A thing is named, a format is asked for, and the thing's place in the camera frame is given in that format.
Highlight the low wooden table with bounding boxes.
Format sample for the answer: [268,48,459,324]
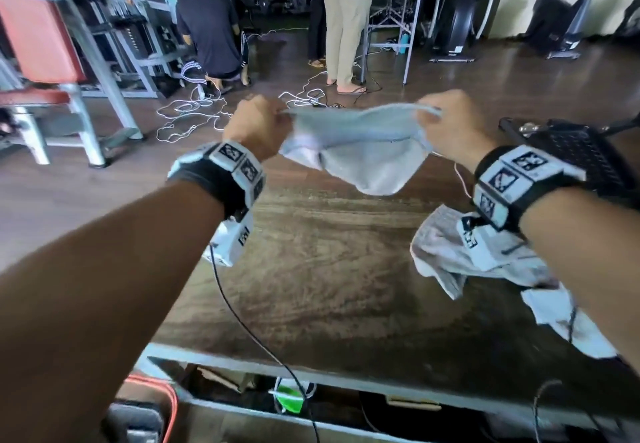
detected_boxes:
[135,342,640,443]

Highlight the grey towel striped border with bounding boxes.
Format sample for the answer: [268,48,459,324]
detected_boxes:
[278,102,444,197]

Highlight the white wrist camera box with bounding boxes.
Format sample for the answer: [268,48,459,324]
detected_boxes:
[202,209,255,268]
[455,211,527,273]

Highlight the black perforated platform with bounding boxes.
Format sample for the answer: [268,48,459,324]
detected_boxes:
[499,112,640,199]

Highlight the white green socket adapter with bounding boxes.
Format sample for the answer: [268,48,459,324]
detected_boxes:
[269,377,317,415]

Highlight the person's right forearm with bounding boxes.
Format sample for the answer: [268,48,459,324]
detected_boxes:
[519,186,640,374]

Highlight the heap of grey towels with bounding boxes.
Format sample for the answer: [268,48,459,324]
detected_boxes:
[409,203,620,360]

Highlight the person's left forearm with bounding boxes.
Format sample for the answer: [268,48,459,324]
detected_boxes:
[0,179,227,443]

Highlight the long white cable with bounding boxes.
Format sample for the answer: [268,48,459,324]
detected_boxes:
[452,161,475,199]

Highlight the grey weight machine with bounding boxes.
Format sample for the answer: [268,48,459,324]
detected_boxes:
[83,0,195,100]

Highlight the black exercise bike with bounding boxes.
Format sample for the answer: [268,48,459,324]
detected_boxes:
[612,0,640,42]

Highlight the person's left hand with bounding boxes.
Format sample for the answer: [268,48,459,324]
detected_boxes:
[222,95,293,162]

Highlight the black basket orange rim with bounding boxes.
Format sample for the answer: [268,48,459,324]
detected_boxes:
[102,375,181,443]

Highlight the black camera cable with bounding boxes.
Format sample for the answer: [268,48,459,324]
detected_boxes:
[209,245,321,443]
[531,307,609,443]

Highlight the black wristband with marker tags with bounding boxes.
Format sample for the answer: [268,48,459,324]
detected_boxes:
[471,144,587,235]
[167,139,267,220]

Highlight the looped white cable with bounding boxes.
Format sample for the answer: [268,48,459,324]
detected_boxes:
[155,82,235,145]

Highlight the person's right hand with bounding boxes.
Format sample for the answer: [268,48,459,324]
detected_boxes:
[415,89,501,174]

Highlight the black gym equipment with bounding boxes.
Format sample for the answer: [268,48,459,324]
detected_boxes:
[521,0,609,61]

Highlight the plain cardboard box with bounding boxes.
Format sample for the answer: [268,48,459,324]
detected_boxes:
[385,395,444,413]

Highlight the black elliptical trainer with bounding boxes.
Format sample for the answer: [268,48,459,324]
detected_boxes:
[427,0,498,65]

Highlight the tangled white cable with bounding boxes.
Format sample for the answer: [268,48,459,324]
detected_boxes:
[278,69,329,109]

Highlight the orange padded gym machine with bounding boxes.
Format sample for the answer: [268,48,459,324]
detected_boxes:
[0,0,147,170]

